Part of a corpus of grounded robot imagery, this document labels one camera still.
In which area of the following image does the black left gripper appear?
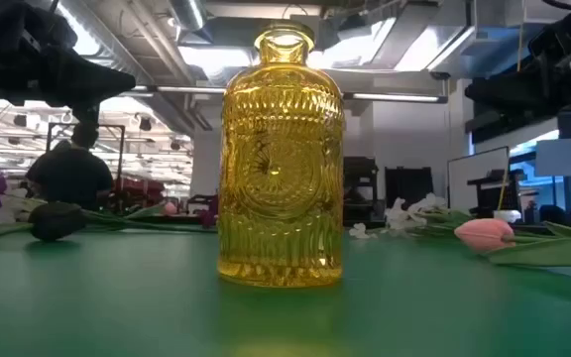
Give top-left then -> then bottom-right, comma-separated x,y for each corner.
0,0 -> 137,125

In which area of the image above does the dark purple artificial tulip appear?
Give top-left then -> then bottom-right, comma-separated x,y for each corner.
0,201 -> 88,247

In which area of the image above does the white artificial flower bunch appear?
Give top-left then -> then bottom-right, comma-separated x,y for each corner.
0,186 -> 44,225
348,192 -> 473,240

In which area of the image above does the yellow embossed glass vase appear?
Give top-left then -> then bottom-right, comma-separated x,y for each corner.
217,20 -> 345,289

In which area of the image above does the person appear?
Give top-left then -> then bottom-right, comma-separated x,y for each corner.
25,121 -> 116,212

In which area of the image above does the white sign board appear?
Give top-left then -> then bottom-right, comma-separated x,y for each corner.
535,137 -> 571,179

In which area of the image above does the white whiteboard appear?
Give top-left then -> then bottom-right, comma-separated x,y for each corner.
447,146 -> 511,219

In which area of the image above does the yellow pole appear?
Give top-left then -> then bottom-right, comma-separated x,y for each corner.
497,168 -> 510,212

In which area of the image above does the black equipment stand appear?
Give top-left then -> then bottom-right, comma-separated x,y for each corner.
467,168 -> 527,219

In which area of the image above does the long ceiling light bar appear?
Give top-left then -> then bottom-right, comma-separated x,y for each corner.
343,91 -> 449,105
131,84 -> 227,96

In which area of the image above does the black cabinet with monitor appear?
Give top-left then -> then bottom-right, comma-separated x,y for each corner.
343,156 -> 386,228

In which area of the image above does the green table mat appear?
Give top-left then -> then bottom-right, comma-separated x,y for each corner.
0,225 -> 571,357

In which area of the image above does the round silver ventilation duct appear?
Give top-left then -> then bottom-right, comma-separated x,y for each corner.
169,0 -> 207,32

